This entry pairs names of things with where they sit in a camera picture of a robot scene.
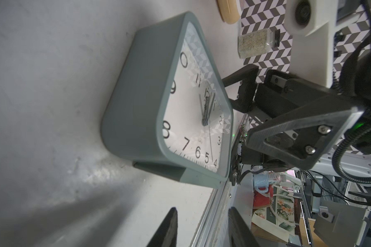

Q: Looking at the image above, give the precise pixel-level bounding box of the orange round clock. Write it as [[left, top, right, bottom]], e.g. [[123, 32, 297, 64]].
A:
[[216, 0, 244, 25]]

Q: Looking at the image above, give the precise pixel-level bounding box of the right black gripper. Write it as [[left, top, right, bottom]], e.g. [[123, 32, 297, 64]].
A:
[[222, 64, 364, 183]]

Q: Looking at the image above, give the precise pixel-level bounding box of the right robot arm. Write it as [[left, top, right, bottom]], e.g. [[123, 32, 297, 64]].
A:
[[223, 1, 371, 184]]

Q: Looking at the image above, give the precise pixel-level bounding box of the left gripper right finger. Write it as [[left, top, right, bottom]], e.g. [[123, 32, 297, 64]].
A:
[[228, 207, 260, 247]]

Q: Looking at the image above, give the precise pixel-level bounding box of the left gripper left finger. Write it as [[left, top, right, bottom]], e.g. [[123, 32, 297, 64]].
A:
[[147, 207, 178, 247]]

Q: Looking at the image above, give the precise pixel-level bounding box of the large green analog clock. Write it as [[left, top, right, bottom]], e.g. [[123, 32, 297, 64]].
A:
[[101, 11, 234, 188]]

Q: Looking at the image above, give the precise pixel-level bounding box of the jar with black lid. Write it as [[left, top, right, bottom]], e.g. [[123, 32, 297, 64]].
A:
[[238, 28, 280, 59]]

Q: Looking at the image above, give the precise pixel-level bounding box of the aluminium front rail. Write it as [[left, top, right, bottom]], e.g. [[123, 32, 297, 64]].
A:
[[190, 114, 248, 247]]

